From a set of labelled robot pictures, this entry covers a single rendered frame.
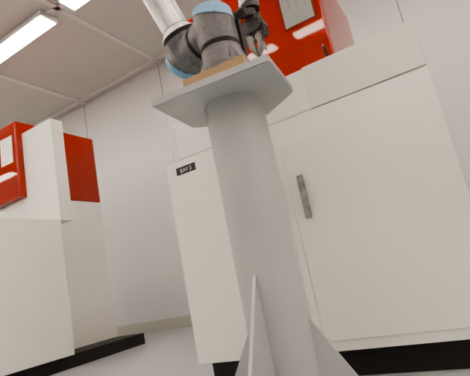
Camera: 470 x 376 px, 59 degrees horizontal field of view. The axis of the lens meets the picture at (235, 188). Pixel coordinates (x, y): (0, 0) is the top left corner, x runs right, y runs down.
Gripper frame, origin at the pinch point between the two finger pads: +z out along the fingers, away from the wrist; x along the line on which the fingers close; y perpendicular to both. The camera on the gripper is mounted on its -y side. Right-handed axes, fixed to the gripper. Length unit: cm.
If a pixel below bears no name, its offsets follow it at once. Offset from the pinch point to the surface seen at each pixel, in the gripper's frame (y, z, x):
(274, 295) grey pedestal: -40, 82, -6
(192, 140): -4.1, 23.5, 31.7
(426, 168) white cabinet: -4, 57, -42
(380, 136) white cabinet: -4, 45, -33
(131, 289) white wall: 207, 65, 279
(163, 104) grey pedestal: -49, 31, 9
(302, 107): -4.1, 27.2, -12.3
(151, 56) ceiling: 189, -163, 188
